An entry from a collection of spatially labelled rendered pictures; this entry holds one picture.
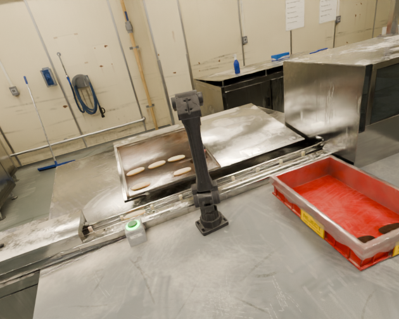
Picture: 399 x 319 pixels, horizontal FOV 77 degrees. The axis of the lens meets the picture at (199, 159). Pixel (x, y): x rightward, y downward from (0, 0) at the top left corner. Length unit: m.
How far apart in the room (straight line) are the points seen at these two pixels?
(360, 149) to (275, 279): 0.76
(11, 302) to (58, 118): 3.81
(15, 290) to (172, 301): 0.69
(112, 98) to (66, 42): 1.04
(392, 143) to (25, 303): 1.80
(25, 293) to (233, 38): 4.81
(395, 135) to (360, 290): 0.85
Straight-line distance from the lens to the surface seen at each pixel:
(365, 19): 7.25
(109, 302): 0.97
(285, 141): 1.53
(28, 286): 1.32
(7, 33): 4.87
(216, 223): 1.03
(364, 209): 1.17
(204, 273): 0.92
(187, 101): 0.85
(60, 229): 1.22
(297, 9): 5.99
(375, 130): 1.40
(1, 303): 1.39
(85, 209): 1.48
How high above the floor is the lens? 1.53
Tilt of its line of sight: 27 degrees down
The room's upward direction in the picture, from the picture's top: 12 degrees counter-clockwise
